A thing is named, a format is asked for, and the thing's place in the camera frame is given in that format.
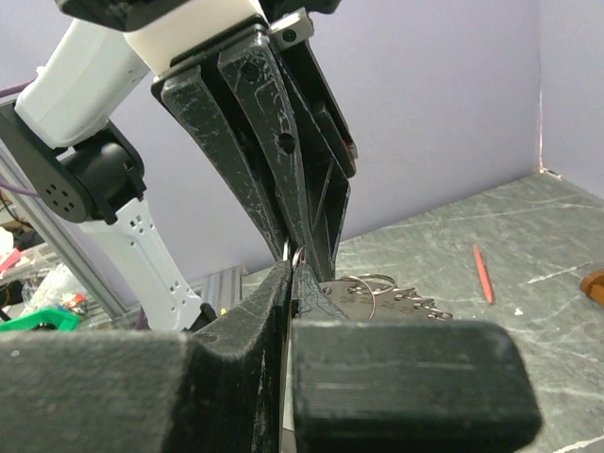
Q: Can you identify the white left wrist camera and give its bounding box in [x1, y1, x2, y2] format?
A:
[56, 0, 340, 75]

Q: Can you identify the green plastic bin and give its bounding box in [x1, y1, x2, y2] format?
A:
[1, 309, 80, 332]

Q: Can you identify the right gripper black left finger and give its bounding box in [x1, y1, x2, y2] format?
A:
[1, 260, 292, 452]

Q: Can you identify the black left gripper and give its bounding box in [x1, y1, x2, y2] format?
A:
[152, 8, 358, 281]

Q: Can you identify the wooden shelf rack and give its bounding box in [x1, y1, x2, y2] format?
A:
[579, 268, 604, 307]

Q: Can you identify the round metal keyring disc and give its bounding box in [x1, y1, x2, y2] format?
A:
[282, 238, 455, 322]

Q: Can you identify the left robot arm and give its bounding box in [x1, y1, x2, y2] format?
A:
[1, 1, 357, 331]

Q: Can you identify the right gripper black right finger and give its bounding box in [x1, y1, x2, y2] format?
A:
[291, 264, 543, 452]

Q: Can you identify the orange red pen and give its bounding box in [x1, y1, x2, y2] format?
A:
[473, 244, 495, 305]

